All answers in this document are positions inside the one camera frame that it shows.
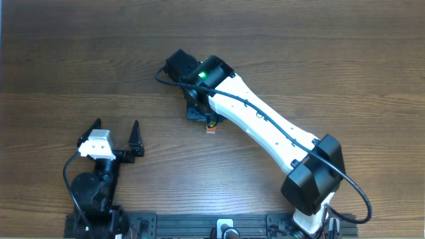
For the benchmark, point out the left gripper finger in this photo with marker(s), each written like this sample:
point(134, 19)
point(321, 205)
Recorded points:
point(136, 142)
point(94, 125)

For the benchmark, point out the orange cube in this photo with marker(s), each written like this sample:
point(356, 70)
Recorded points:
point(210, 130)

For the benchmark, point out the mounting rail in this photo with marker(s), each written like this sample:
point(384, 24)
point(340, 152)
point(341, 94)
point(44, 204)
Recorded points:
point(186, 225)

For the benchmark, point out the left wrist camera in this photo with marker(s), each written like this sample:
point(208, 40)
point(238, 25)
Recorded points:
point(98, 144)

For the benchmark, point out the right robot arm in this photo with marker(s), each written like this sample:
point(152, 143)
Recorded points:
point(265, 126)

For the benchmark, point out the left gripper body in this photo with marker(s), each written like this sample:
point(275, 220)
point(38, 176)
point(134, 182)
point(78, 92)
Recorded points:
point(124, 156)

